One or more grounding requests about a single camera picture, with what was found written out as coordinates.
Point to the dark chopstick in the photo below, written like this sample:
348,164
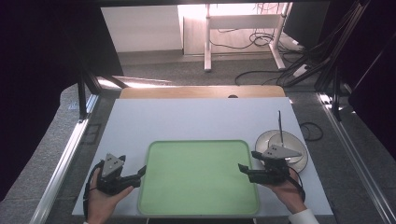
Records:
280,130

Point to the large white plate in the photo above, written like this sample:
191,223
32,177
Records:
300,161

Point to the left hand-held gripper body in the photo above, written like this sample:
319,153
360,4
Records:
109,183

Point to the small white plate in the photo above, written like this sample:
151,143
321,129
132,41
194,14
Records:
291,141

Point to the white power strip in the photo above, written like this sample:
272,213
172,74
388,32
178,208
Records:
300,70

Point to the aluminium rail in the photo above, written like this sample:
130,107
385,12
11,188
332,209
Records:
358,161
59,168

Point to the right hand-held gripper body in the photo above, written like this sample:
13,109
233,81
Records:
274,169

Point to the green tray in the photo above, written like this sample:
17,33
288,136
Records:
199,177

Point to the person's right hand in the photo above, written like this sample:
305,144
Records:
286,193

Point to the wooden table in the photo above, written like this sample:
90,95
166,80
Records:
186,92

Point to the dark curtain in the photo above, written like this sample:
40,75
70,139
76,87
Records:
34,62
378,77

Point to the black monitor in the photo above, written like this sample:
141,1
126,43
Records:
306,23

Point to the black metal stand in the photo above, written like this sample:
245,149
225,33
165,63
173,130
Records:
335,93
82,96

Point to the white desk frame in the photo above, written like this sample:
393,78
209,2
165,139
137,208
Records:
243,21

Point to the person's left hand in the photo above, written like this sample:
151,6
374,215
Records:
100,203

